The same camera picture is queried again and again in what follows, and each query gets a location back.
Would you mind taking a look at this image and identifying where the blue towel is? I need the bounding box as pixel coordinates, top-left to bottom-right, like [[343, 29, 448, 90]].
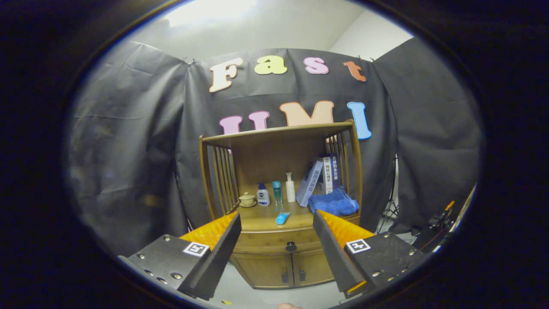
[[308, 187, 360, 217]]

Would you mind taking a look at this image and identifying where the wooden countertop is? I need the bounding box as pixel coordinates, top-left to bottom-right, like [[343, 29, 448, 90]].
[[213, 189, 360, 232]]

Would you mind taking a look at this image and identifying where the wooden drawer with black knob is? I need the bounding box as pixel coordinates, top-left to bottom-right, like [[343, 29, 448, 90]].
[[234, 223, 361, 254]]

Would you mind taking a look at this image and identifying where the black light stand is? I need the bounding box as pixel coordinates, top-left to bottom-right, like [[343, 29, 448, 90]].
[[377, 154, 399, 234]]

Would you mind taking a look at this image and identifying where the lavender book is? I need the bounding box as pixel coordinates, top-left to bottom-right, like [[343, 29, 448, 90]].
[[296, 160, 324, 208]]

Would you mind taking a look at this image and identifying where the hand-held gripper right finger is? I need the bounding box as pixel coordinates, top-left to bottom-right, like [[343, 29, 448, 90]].
[[313, 209, 425, 299]]

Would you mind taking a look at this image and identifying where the wooden cabinet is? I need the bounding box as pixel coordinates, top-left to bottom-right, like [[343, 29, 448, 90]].
[[199, 120, 364, 289]]

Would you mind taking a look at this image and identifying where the white pump bottle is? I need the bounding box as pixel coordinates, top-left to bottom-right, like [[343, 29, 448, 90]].
[[285, 172, 296, 203]]

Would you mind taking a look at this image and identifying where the white bottle with blue cap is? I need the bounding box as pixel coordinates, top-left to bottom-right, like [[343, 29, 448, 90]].
[[256, 183, 271, 207]]

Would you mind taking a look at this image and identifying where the wooden cabinet door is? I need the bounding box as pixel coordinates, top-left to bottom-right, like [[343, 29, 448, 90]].
[[293, 249, 335, 287], [231, 253, 294, 289]]

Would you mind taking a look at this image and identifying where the black device with orange part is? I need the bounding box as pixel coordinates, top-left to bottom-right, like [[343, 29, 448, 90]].
[[422, 201, 455, 234]]

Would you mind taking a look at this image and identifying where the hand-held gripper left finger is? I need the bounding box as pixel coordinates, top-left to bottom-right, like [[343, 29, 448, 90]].
[[118, 211, 242, 301]]

